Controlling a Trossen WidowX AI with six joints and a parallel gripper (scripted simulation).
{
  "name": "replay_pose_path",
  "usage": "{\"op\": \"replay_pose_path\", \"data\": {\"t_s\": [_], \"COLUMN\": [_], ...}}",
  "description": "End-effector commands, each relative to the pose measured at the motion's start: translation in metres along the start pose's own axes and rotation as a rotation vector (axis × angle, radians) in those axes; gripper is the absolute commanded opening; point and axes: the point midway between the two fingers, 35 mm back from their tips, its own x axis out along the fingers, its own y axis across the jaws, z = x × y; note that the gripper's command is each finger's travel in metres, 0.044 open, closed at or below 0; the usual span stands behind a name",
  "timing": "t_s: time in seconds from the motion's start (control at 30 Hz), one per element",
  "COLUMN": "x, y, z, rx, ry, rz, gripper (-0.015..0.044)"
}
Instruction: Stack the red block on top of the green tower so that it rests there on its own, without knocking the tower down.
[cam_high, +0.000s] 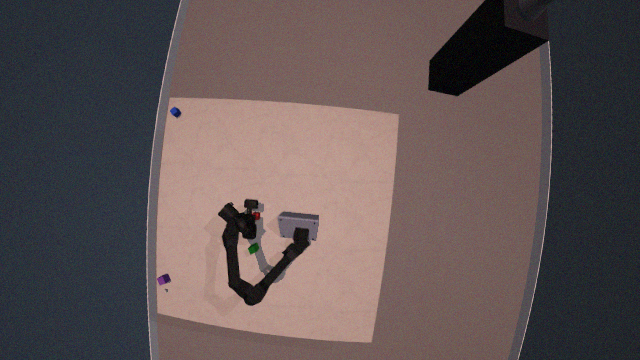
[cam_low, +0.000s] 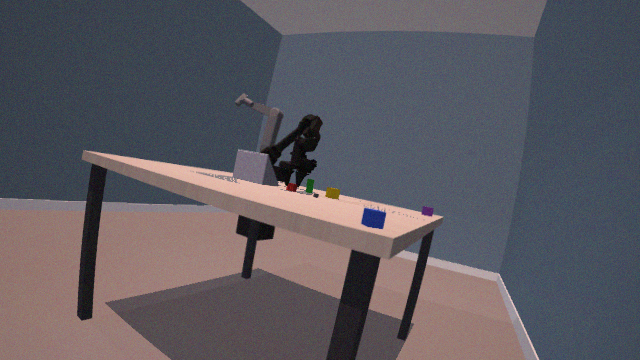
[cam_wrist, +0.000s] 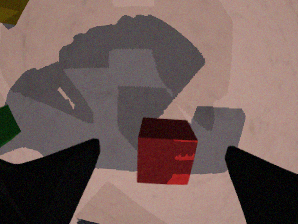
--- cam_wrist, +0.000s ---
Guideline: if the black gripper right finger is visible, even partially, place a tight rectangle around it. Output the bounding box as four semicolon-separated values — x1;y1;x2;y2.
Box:
225;145;298;224

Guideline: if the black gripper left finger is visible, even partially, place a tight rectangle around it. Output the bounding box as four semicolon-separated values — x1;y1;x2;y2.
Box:
0;139;101;224

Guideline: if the red block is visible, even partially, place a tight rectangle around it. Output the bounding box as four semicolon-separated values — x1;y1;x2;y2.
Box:
137;117;198;185

